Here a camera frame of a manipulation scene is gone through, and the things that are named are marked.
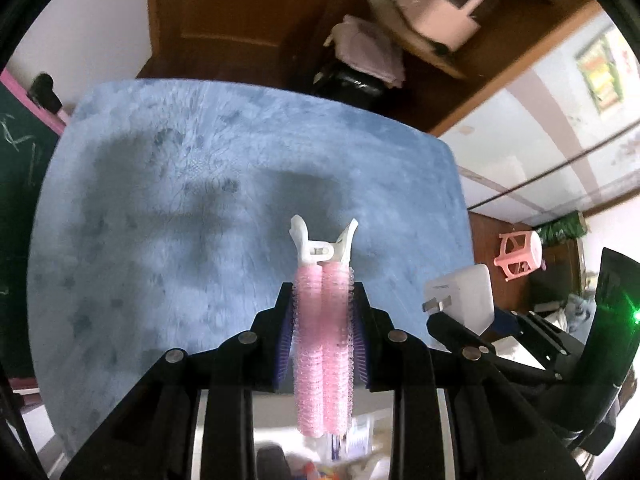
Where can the pink plastic stool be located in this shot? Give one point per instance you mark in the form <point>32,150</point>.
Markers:
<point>525,247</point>

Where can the wooden door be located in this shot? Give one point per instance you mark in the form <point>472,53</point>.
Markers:
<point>225,10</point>

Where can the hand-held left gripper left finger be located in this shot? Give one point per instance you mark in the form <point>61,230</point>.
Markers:
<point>285,345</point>

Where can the pink hair roller clip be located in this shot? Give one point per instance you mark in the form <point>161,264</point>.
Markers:
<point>320,335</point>

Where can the wall poster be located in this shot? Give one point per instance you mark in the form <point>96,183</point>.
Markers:
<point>600,72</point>

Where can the pink white appliance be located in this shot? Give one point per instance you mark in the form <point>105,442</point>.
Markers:
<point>440,15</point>

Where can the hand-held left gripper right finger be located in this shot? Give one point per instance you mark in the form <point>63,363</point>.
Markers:
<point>359,345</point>

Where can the pink framed chalkboard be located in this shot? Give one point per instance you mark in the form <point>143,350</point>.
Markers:
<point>20,185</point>

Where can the folded pink cloth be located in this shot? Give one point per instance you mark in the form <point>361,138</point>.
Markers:
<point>370,50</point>

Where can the green bag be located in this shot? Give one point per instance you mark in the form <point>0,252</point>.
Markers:
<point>560,227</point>

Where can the wooden desk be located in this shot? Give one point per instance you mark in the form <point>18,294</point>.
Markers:
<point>440,57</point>

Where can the small black object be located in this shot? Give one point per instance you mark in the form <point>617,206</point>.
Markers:
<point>45,92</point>

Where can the white wardrobe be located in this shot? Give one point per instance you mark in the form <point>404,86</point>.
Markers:
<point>550,135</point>

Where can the white power adapter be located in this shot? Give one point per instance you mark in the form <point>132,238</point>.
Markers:
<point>465,290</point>

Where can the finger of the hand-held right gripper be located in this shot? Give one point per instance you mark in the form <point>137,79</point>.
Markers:
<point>545,332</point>
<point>450,330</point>

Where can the blue fuzzy table cover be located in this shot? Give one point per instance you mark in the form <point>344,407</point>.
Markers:
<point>150,210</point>

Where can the black bag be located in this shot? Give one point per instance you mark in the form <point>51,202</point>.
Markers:
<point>350,85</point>

